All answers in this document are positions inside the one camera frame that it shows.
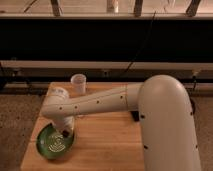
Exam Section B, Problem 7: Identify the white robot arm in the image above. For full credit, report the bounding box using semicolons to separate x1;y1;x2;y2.
41;75;202;171

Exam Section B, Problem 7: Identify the green ceramic bowl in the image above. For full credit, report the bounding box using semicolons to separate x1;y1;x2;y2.
36;123;75;160

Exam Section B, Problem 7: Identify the translucent plastic cup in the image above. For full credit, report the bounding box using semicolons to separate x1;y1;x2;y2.
70;74;86;94

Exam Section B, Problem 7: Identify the black smartphone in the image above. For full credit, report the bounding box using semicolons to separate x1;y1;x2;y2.
131;111;140;122

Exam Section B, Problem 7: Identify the black cable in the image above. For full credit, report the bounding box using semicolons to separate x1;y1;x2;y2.
119;11;158;78

